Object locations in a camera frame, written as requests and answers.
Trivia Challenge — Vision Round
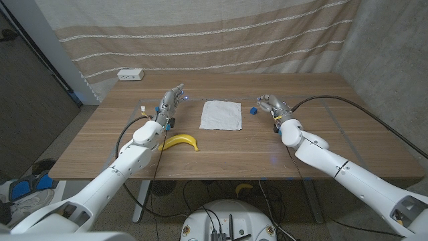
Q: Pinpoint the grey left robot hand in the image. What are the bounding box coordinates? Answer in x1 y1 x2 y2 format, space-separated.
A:
152 83 187 128

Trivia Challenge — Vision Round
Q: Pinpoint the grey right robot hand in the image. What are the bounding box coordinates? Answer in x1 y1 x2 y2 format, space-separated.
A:
256 94 296 124

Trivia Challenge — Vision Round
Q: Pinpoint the white cloth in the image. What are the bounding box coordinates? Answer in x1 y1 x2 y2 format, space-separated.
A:
199 100 243 131

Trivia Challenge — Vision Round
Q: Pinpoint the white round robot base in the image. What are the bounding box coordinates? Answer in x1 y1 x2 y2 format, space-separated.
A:
179 199 278 241

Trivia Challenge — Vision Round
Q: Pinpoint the yellow toy banana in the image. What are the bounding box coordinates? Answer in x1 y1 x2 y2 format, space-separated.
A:
158 134 200 153

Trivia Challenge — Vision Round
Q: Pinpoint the yellow banana under table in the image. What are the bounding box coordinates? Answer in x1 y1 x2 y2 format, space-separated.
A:
235 183 254 197

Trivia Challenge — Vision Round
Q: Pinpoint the white power strip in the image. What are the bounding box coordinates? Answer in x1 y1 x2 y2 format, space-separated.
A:
116 68 145 82

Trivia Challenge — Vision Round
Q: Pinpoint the beige striped curtain backdrop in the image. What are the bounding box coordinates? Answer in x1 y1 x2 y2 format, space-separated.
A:
33 0 362 101

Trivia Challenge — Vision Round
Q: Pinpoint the black round floor fan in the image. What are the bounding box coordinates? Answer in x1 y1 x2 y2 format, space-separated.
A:
150 180 177 197

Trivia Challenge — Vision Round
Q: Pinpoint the white table leg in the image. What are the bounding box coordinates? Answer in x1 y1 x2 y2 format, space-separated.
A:
132 180 151 224

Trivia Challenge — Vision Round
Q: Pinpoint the grey table leg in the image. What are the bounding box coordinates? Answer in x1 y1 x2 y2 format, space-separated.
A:
302 179 325 224

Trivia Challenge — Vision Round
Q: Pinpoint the dark round floor object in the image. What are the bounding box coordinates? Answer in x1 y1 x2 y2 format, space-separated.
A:
31 158 57 177

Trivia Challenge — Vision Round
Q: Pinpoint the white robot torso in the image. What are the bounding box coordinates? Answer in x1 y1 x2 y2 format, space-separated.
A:
0 230 136 241

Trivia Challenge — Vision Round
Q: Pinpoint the blue black foot pedal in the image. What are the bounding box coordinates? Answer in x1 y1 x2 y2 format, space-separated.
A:
8 170 60 203

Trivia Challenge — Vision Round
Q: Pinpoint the white sneaker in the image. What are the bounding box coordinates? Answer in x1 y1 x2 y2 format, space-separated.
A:
8 189 56 225

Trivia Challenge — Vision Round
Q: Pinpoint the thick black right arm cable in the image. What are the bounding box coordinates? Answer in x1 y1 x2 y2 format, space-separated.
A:
290 94 428 160

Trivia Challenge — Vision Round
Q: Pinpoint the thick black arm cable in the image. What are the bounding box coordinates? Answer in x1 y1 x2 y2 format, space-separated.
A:
290 94 428 160
114 115 188 220

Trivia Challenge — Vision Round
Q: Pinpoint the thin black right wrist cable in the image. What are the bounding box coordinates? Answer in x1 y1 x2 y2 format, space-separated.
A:
285 145 305 179

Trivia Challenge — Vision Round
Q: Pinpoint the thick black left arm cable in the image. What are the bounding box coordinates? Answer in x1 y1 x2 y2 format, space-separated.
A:
114 115 188 220

